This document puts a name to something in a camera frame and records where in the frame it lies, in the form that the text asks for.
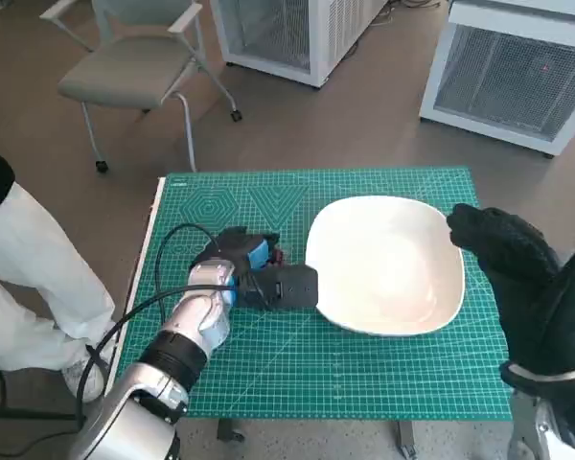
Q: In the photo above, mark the white plate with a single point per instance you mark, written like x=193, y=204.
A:
x=383, y=268

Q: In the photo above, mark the white mesh cabinet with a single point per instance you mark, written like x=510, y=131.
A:
x=503, y=81
x=268, y=29

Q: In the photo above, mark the black floor bar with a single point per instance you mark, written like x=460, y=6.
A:
x=29, y=413

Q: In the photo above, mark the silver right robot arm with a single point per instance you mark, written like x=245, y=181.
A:
x=551, y=431

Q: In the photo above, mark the grey chair white frame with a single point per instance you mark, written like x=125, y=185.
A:
x=120, y=72

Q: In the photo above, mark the grey table leg with caster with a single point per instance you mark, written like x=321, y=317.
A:
x=227, y=429
x=406, y=436

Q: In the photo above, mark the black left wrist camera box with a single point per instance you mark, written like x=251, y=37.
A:
x=287, y=287

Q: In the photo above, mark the black left hand blue tape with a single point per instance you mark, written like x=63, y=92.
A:
x=249, y=249

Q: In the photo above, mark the person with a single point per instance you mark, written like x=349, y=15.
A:
x=29, y=268

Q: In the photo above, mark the green cutting mat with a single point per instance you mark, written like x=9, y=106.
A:
x=292, y=364

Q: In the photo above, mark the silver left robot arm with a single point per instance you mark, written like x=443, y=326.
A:
x=124, y=407

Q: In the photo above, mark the black knitted glove right hand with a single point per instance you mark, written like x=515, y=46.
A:
x=522, y=268

